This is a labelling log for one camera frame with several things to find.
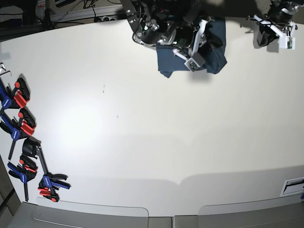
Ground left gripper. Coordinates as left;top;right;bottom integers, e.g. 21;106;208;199
248;14;298;48

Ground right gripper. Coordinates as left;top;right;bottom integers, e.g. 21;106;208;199
172;16;223;59

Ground dark blue T-shirt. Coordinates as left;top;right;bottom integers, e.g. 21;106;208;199
155;19;228;78

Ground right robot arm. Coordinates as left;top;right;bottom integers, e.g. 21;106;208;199
121;0;223;60

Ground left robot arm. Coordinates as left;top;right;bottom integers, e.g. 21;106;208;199
247;0;304;49

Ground white label slot plate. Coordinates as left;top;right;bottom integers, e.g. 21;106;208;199
280;177;304;197

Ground top blue red bar clamp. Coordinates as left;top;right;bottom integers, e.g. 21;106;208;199
0;77;30;114

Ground blue red bar clamp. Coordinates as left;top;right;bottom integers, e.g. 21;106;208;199
0;108;36;161
0;77;30;114
7;154;38;202

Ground long black bar clamp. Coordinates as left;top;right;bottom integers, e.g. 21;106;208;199
22;138;71;202

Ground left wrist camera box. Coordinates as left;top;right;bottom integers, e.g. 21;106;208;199
278;36;295;50

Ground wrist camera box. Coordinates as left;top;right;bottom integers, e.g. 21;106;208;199
278;36;295;50
184;52;205;72

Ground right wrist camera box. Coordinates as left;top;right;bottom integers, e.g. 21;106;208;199
184;52;205;72

